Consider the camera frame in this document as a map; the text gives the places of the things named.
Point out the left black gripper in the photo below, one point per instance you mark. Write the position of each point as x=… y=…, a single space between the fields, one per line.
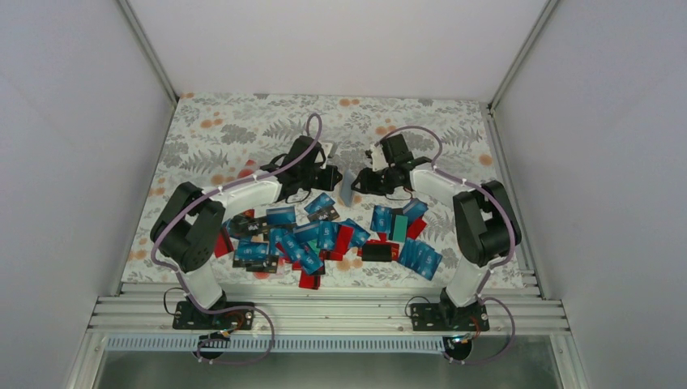
x=330 y=181

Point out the black VIP card left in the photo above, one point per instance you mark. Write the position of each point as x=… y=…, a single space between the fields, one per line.
x=243 y=226

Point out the blue card upper right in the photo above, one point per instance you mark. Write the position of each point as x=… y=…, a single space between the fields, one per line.
x=381 y=219

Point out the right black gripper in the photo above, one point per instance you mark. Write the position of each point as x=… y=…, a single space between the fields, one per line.
x=367 y=185

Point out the green card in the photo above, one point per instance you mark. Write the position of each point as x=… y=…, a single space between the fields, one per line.
x=398 y=228

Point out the aluminium rail frame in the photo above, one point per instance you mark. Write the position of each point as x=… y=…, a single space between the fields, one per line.
x=331 y=311

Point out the beige leather card holder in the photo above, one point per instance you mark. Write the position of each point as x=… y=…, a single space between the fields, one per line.
x=346 y=193

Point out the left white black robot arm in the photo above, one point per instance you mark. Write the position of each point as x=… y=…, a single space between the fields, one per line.
x=186 y=231

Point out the grey slotted cable duct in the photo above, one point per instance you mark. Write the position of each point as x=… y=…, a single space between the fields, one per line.
x=281 y=344

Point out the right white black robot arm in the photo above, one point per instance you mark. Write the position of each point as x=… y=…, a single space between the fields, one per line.
x=487 y=230

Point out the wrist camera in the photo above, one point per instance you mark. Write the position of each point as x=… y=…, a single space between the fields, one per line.
x=329 y=149
x=377 y=158

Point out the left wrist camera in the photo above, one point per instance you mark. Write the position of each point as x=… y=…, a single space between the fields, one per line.
x=329 y=149

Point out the blue card stack right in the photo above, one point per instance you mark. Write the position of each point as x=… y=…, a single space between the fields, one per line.
x=420 y=257

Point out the blue card upper centre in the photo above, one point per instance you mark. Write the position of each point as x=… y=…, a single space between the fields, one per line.
x=322 y=201

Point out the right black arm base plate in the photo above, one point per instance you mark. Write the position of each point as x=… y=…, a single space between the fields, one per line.
x=434 y=317

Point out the blue card left lower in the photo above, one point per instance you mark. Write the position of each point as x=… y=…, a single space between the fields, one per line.
x=248 y=251

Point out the red card bottom centre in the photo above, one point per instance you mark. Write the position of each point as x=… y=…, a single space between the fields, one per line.
x=307 y=281

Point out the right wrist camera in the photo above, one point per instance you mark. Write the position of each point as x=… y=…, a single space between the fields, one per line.
x=377 y=158

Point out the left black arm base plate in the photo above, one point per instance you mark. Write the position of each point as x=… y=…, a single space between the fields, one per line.
x=188 y=317

